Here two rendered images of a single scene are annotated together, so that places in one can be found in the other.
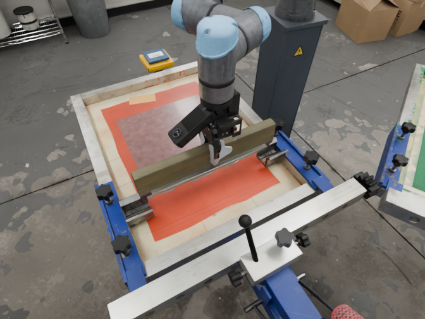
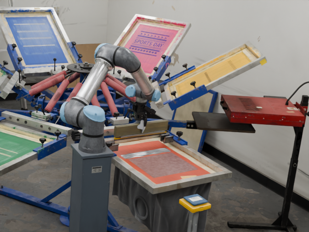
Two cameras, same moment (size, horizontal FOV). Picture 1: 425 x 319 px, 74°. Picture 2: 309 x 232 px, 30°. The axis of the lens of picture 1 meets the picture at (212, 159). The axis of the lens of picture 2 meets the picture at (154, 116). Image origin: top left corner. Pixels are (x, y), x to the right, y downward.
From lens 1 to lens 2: 416 cm
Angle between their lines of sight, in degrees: 112
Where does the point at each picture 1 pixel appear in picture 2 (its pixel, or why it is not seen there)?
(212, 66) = not seen: hidden behind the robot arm
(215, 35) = not seen: hidden behind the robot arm
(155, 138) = (171, 162)
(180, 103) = (163, 174)
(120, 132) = (192, 165)
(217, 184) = (135, 149)
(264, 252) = (121, 118)
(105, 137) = (199, 163)
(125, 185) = (177, 150)
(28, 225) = not seen: outside the picture
